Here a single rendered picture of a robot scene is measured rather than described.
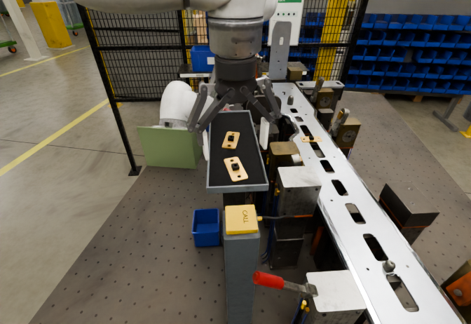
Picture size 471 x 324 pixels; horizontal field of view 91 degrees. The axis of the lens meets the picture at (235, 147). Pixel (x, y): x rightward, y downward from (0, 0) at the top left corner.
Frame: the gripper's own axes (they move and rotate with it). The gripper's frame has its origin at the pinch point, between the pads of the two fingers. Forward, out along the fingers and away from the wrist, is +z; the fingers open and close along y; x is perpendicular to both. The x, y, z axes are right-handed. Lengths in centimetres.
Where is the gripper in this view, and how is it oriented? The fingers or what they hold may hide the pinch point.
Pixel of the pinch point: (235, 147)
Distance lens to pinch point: 52.9
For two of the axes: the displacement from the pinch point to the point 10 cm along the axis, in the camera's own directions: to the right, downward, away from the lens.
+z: 0.0, 8.1, 5.8
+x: -3.0, -5.6, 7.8
